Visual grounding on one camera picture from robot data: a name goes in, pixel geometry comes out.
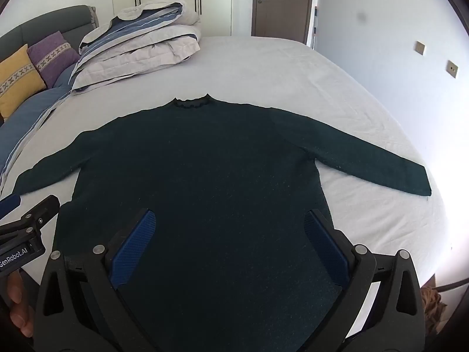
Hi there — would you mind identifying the brown door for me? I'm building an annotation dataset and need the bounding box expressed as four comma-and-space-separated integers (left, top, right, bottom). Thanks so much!
253, 0, 315, 44

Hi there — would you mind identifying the yellow patterned pillow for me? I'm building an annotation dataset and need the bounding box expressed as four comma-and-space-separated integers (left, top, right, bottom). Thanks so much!
0, 44, 47, 120

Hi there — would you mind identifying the person's left hand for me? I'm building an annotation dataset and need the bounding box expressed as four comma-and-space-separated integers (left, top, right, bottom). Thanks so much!
7, 269, 36, 338

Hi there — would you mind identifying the dark green sweater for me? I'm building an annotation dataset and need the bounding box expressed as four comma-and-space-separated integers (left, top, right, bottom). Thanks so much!
15, 93, 432, 352

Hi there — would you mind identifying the purple patterned pillow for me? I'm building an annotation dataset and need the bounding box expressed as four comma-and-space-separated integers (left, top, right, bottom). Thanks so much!
27, 30, 80, 89

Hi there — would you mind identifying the folded grey blue quilt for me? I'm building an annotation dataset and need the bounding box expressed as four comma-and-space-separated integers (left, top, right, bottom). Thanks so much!
69, 0, 203, 92

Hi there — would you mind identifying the grey upholstered headboard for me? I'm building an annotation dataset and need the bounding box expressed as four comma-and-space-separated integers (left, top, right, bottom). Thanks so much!
0, 5, 99, 63

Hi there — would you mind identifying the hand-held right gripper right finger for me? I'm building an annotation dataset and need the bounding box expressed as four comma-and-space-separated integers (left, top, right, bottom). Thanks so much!
304, 208, 427, 352

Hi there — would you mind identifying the brown cloth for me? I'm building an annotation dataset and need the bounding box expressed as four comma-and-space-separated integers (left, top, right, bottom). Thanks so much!
419, 286, 446, 334

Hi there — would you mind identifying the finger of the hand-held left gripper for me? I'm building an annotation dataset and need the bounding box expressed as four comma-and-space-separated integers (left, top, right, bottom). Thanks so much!
0, 194, 22, 223
22, 194, 61, 230

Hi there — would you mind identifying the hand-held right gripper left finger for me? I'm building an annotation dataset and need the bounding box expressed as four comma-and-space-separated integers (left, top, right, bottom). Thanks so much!
34, 208, 162, 352

